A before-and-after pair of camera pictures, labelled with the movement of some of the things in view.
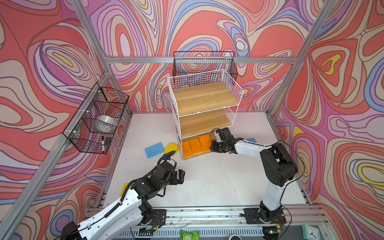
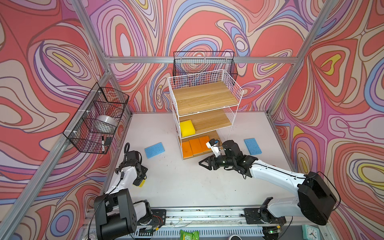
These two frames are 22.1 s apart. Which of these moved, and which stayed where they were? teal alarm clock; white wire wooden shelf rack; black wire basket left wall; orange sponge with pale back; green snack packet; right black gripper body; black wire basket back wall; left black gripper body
Moved: right black gripper body; left black gripper body
Stayed: white wire wooden shelf rack; teal alarm clock; green snack packet; black wire basket left wall; orange sponge with pale back; black wire basket back wall
